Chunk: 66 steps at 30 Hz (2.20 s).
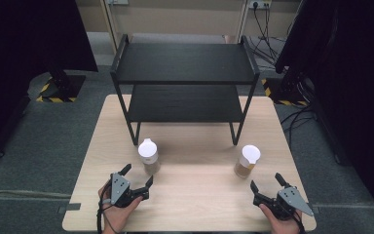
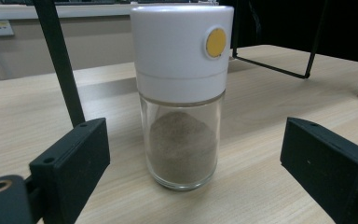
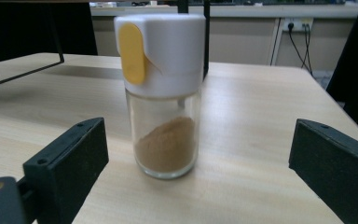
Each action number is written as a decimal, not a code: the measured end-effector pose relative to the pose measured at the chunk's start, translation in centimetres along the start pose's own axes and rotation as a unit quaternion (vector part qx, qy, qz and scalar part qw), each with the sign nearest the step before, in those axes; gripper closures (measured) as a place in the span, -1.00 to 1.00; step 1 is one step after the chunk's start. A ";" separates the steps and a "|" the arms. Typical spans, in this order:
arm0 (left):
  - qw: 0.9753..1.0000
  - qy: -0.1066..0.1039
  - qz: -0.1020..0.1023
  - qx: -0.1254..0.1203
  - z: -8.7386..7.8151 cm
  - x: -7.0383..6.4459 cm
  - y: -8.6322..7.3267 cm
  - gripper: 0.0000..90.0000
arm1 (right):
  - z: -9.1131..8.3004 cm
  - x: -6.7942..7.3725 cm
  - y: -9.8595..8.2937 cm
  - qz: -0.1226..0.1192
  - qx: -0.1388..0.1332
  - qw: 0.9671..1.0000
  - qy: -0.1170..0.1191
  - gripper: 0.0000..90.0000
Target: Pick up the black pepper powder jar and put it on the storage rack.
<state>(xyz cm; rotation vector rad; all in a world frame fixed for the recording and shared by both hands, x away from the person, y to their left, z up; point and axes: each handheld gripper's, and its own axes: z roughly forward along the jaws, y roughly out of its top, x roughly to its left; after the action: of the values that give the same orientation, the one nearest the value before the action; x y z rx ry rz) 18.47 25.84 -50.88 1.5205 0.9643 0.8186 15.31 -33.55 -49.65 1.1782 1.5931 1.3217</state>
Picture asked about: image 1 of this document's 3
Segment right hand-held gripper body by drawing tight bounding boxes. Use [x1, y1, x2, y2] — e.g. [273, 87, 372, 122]
[252, 185, 316, 221]

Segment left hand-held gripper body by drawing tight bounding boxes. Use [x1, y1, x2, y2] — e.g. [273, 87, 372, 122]
[105, 172, 151, 209]

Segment spice jar with dotted lid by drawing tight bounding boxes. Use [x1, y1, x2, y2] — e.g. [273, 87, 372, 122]
[137, 137, 162, 176]

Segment spice jar with orange label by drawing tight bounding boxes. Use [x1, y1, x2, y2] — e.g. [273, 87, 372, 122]
[233, 144, 262, 179]

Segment black two-tier shelf rack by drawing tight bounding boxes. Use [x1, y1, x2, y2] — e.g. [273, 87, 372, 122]
[109, 33, 261, 147]

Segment person's right hand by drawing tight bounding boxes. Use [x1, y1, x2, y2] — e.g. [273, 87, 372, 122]
[258, 203, 304, 234]

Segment person's left hand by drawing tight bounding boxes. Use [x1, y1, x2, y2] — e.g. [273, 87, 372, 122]
[97, 180, 144, 234]

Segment grey floor tape strip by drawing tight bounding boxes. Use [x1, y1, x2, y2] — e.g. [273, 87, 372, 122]
[57, 202, 83, 215]

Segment black stand base striped tape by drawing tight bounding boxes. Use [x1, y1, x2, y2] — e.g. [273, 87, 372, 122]
[261, 69, 310, 107]
[35, 68, 88, 103]

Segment black curtain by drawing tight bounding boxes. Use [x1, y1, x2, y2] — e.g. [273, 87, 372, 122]
[274, 0, 374, 226]
[0, 0, 99, 167]

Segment right hand-held gripper cable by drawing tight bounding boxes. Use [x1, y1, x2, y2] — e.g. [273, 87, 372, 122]
[285, 208, 308, 234]

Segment hand-held gripper cable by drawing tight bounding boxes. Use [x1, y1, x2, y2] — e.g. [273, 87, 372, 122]
[285, 208, 308, 234]
[95, 186, 120, 234]

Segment left hand-held gripper cable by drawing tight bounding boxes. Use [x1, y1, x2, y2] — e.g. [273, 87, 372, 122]
[95, 186, 120, 234]

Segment black floor cables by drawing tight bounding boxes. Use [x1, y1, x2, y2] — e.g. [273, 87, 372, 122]
[280, 102, 317, 151]

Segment black plugged cables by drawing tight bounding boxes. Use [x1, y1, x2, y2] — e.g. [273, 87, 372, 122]
[252, 2, 290, 71]

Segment white frame leg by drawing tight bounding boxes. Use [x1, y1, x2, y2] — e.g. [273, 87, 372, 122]
[236, 0, 251, 44]
[98, 0, 121, 56]

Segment white wall socket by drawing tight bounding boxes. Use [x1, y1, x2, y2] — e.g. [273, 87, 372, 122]
[247, 0, 273, 10]

